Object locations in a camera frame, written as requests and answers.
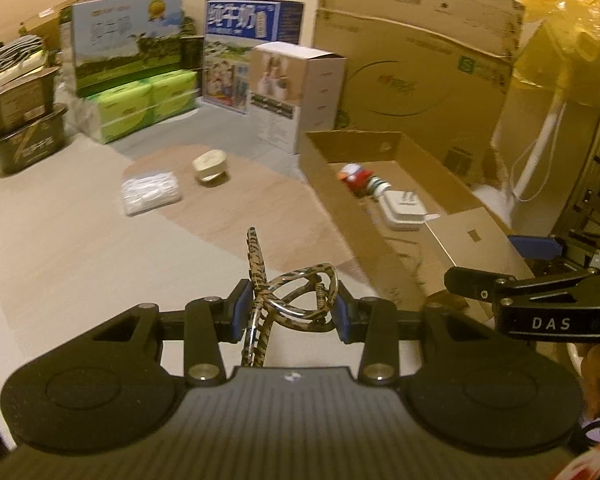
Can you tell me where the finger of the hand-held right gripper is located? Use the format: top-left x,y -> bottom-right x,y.
509,232 -> 600,272
443,266 -> 600,312

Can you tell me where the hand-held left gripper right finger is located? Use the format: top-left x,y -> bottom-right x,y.
331,284 -> 502,387

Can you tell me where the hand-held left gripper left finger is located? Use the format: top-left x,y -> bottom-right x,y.
87,279 -> 255,387

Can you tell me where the brown cardboard piece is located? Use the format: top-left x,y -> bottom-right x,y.
424,207 -> 537,294

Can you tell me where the leopard print hair claw clip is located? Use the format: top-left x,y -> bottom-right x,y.
240,227 -> 340,367

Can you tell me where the white charger plug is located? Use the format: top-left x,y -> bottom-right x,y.
378,190 -> 441,232

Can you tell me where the shallow cardboard box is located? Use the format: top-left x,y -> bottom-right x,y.
298,130 -> 537,322

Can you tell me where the round-headed red white toy figure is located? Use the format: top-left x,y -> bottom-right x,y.
336,162 -> 376,197

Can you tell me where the red white printed cloth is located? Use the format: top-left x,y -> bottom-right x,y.
570,442 -> 600,480

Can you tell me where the clear bag of white swabs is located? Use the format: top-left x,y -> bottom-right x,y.
121,170 -> 183,218

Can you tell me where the cream round container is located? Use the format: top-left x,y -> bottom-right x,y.
192,149 -> 230,185

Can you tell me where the yellow plastic bag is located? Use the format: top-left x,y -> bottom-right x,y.
495,0 -> 600,211

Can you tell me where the white appliance box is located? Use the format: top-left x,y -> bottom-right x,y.
250,42 -> 347,155

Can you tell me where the large brown cardboard box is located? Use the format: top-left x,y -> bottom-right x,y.
312,0 -> 527,182

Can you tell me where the green tissue pack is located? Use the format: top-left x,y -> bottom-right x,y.
77,70 -> 201,145

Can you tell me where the blue milk carton box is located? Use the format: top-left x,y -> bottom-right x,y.
201,0 -> 305,116

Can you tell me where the green milk carton box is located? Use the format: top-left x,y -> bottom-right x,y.
60,0 -> 186,99

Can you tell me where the grey folded cloth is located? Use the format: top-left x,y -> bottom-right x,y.
0,35 -> 47,74

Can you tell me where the small brown cardboard box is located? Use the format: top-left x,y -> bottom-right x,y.
19,0 -> 97,54

